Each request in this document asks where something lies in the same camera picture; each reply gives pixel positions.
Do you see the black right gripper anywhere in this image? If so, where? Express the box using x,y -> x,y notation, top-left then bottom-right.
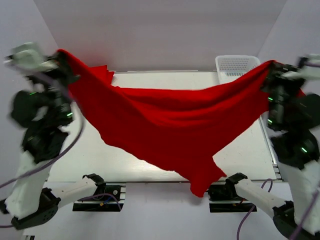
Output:
255,60 -> 303,127

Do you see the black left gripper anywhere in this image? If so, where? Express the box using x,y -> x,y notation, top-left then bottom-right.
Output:
28,50 -> 84,121

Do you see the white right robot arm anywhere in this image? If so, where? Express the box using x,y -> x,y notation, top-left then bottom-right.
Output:
225,54 -> 320,240

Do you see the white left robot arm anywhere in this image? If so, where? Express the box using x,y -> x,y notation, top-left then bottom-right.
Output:
0,50 -> 106,230

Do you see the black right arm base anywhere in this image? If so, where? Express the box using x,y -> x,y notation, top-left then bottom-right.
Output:
205,184 -> 254,214

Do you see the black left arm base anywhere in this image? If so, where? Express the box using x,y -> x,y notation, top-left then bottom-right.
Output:
72,183 -> 126,213

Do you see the folded red t shirt stack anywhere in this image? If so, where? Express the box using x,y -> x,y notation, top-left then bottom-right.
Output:
89,65 -> 115,86

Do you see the white plastic basket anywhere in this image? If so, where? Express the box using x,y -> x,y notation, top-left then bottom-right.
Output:
215,55 -> 261,84

